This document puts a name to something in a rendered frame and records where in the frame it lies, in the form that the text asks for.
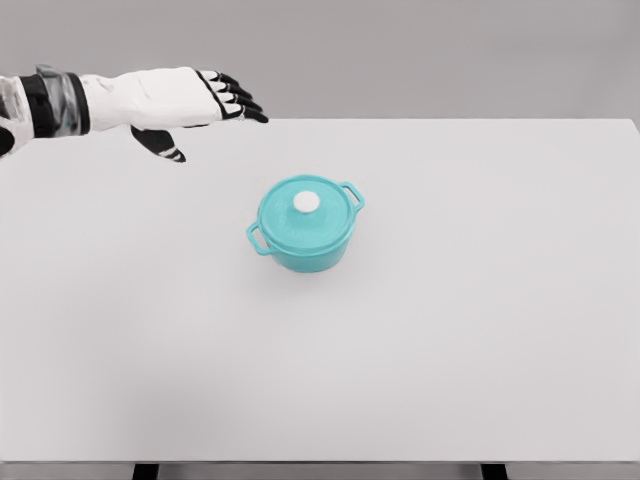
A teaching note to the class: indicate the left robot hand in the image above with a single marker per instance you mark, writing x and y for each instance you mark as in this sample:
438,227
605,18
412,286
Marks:
170,97

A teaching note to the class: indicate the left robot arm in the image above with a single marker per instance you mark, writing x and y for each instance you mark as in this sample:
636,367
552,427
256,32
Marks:
60,105

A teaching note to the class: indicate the turquoise pot lid white knob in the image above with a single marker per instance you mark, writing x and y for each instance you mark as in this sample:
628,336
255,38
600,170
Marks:
305,220

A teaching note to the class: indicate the turquoise pot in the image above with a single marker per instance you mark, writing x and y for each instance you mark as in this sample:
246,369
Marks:
310,252

